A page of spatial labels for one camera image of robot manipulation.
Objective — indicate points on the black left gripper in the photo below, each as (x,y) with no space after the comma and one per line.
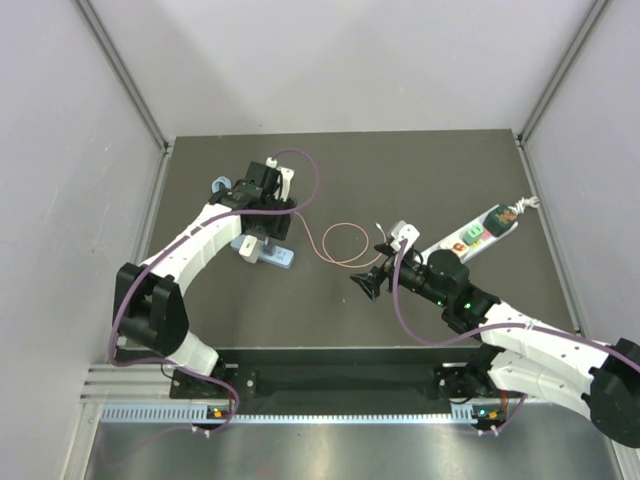
(276,230)

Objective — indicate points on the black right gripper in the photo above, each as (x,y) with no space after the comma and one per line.
(370,281)

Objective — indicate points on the dark grey USB charger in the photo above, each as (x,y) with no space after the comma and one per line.
(268,247)

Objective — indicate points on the small white USB charger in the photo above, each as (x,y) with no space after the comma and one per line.
(250,249)

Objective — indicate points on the dark green cube socket adapter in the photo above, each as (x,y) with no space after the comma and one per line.
(500,220)

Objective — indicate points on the white cube socket adapter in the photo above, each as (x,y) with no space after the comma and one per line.
(459,248)

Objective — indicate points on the light green plug adapter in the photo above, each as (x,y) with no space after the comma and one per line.
(473,234)

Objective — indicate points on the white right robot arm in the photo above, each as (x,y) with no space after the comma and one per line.
(599,381)

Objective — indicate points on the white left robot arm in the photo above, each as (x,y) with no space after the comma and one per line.
(149,308)

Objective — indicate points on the blue power strip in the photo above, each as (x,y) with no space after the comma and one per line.
(282,257)

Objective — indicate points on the white multicolour power strip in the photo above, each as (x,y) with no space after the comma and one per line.
(475,249)

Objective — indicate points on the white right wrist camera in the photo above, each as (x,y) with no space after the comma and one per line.
(403,234)

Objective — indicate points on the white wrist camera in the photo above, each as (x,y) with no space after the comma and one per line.
(285,178)
(403,234)

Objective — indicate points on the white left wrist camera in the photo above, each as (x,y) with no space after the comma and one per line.
(285,178)

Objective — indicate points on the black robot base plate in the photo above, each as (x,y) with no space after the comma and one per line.
(389,380)

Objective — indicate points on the white slotted cable duct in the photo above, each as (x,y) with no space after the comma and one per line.
(118,413)

